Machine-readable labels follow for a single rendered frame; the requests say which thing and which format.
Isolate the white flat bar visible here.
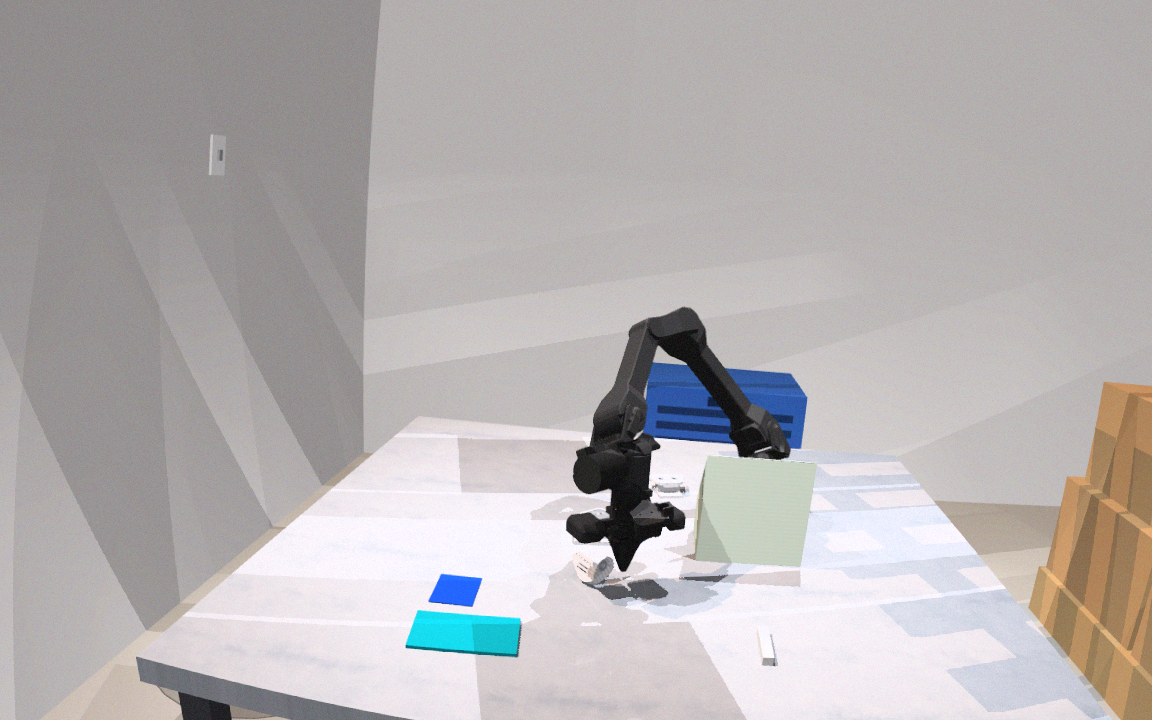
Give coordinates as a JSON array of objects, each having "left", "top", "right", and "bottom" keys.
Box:
[{"left": 756, "top": 626, "right": 774, "bottom": 666}]

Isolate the teal rectangular plate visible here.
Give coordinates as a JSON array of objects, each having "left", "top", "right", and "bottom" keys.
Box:
[{"left": 406, "top": 611, "right": 521, "bottom": 657}]

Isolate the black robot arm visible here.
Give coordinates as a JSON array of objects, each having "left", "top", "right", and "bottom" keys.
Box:
[{"left": 573, "top": 306, "right": 791, "bottom": 541}]

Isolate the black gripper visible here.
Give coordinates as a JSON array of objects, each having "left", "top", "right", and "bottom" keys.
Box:
[{"left": 566, "top": 482, "right": 685, "bottom": 573}]

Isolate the blue rectangular plate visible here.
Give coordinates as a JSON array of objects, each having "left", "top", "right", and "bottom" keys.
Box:
[{"left": 429, "top": 574, "right": 482, "bottom": 607}]

